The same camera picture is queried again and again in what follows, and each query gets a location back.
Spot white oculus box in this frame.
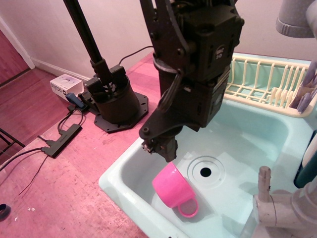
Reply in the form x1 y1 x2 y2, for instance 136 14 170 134
50 74 84 97

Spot lavender utensils in rack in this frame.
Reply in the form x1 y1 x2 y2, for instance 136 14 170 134
290 60 317 114

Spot beige toy faucet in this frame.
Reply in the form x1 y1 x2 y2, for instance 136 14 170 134
252 166 317 238

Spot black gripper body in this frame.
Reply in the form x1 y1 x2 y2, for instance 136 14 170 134
139 67 230 143

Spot blue plastic clamp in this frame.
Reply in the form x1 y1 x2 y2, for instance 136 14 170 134
65 93 87 110

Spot dark green bottle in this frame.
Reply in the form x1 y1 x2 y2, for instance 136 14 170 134
294 130 317 188

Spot cream dish drying rack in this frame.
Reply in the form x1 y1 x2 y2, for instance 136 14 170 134
224 54 317 118

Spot light teal toy sink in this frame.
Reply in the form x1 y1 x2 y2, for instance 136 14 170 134
99 98 317 238

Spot black usb hub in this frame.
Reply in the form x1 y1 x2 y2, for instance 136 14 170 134
38 124 82 159

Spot black chair frame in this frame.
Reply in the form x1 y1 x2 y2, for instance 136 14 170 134
0 128 26 155

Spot black tape roll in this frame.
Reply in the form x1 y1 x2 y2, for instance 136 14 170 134
0 203 11 222

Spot black power cable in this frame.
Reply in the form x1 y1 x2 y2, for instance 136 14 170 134
0 147 50 196

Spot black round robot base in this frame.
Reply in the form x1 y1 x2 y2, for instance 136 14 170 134
79 64 150 134

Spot black second robot arm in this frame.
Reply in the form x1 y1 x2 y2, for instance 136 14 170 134
63 0 113 85

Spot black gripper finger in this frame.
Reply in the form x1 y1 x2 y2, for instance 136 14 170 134
142 139 161 154
158 136 178 163

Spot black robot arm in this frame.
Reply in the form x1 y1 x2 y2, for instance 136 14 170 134
139 0 245 162

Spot pink plastic cup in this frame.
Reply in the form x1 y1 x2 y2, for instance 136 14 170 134
152 162 199 218

